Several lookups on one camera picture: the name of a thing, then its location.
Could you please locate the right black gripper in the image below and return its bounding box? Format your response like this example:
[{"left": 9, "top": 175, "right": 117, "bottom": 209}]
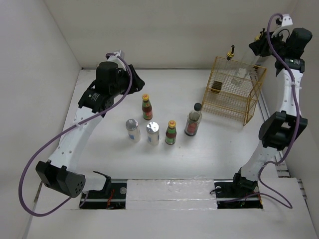
[{"left": 249, "top": 28, "right": 289, "bottom": 58}]

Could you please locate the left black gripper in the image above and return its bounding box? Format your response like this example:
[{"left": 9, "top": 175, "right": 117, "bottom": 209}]
[{"left": 111, "top": 65, "right": 145, "bottom": 97}]

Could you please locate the clear liquid glass bottle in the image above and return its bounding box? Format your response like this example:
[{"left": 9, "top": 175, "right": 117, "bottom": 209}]
[{"left": 231, "top": 28, "right": 265, "bottom": 86}]

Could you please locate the dark sauce glass bottle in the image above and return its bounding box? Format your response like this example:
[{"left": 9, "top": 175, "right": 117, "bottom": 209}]
[{"left": 210, "top": 44, "right": 235, "bottom": 94}]

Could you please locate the red label soy sauce bottle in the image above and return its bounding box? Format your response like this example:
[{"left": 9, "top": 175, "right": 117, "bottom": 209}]
[{"left": 184, "top": 103, "right": 202, "bottom": 136}]

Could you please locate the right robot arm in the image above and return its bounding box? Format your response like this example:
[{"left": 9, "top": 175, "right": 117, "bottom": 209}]
[{"left": 230, "top": 28, "right": 313, "bottom": 196}]

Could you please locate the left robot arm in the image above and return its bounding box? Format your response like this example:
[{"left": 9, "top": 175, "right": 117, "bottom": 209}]
[{"left": 35, "top": 61, "right": 145, "bottom": 198}]

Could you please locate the yellow cap sauce bottle rear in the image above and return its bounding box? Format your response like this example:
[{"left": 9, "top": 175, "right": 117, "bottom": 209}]
[{"left": 142, "top": 94, "right": 153, "bottom": 120}]

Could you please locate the yellow cap sauce bottle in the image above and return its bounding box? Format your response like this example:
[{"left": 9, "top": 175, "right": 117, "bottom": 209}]
[
  {"left": 142, "top": 94, "right": 153, "bottom": 120},
  {"left": 165, "top": 120, "right": 177, "bottom": 145}
]

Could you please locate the silver lid shaker left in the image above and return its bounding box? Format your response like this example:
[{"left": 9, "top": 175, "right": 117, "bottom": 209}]
[{"left": 125, "top": 119, "right": 141, "bottom": 142}]

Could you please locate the silver lid shaker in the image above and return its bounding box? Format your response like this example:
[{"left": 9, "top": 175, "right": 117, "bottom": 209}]
[
  {"left": 125, "top": 119, "right": 141, "bottom": 142},
  {"left": 146, "top": 121, "right": 160, "bottom": 145}
]

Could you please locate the silver lid shaker right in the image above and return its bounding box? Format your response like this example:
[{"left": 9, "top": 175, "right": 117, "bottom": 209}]
[{"left": 146, "top": 121, "right": 160, "bottom": 145}]

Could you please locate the yellow cap sauce bottle front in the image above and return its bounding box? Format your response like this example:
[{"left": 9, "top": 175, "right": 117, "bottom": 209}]
[{"left": 165, "top": 120, "right": 177, "bottom": 145}]

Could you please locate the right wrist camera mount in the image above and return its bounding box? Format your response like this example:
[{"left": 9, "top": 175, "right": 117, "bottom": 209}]
[{"left": 271, "top": 14, "right": 293, "bottom": 38}]

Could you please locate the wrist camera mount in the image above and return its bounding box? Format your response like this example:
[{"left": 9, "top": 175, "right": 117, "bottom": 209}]
[
  {"left": 106, "top": 50, "right": 125, "bottom": 68},
  {"left": 271, "top": 14, "right": 293, "bottom": 38}
]

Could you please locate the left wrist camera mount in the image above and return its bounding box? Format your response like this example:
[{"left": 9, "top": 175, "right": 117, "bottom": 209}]
[{"left": 106, "top": 50, "right": 125, "bottom": 68}]

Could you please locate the yellow wire rack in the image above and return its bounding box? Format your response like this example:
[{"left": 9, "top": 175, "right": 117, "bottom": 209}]
[{"left": 202, "top": 56, "right": 267, "bottom": 125}]

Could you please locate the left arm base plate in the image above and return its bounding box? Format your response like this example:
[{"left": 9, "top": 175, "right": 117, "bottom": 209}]
[{"left": 79, "top": 181, "right": 127, "bottom": 210}]

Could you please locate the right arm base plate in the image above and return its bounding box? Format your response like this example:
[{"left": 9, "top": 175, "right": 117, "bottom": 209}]
[{"left": 210, "top": 180, "right": 263, "bottom": 209}]

